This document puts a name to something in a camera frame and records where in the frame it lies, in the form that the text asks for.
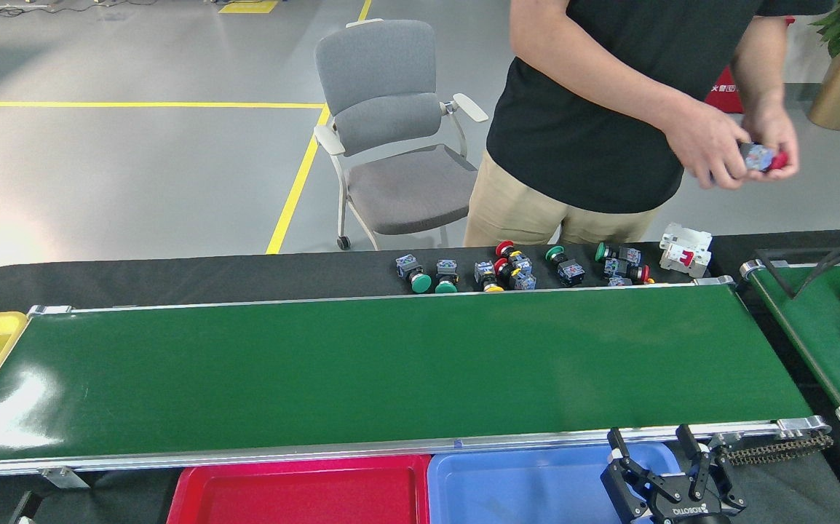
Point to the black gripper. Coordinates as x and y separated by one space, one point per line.
686 514

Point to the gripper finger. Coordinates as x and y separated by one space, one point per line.
22 507

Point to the red and yellow button switch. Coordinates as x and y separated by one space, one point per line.
631 273
511 276

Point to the small green push button switch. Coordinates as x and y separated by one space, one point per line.
627 255
569 271

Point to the person's left forearm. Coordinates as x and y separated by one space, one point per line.
758 65

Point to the blue plastic tray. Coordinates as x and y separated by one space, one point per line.
522 487

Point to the green feeder conveyor belt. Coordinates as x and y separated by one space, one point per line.
820 342

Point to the red plastic tray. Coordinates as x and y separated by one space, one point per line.
303 495

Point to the wide green conveyor belt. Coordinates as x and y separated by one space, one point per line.
391 364

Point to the person's right hand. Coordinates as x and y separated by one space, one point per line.
707 145

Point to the person's left hand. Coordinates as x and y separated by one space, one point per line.
777 127

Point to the person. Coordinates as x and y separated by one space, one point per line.
595 109

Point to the grey office chair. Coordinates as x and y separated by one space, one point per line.
383 65

